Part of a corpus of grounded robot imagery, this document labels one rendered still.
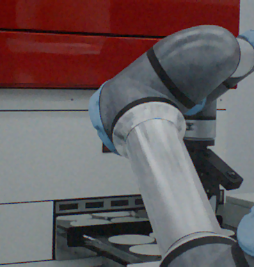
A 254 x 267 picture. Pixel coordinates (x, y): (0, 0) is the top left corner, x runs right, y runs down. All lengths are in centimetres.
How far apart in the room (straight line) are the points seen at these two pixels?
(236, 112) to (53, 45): 221
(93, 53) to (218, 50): 56
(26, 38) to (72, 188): 35
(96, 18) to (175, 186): 75
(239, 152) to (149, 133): 271
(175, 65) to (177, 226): 29
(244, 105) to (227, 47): 260
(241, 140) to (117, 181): 205
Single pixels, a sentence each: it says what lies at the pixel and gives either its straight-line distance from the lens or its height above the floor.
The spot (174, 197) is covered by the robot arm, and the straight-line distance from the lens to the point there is 111.
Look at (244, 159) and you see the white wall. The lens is 393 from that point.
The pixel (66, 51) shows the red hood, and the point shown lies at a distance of 178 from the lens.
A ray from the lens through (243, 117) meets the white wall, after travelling 391.
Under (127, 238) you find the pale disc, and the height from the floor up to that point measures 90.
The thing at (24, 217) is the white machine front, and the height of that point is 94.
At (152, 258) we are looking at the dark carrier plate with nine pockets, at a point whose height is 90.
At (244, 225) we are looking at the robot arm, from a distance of 99.
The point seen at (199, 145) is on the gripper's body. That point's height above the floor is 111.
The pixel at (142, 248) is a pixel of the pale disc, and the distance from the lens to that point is 173.
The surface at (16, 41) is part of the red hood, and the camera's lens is 174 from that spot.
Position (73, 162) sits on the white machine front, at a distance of 185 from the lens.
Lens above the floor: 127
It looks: 3 degrees down
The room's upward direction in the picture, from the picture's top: 1 degrees clockwise
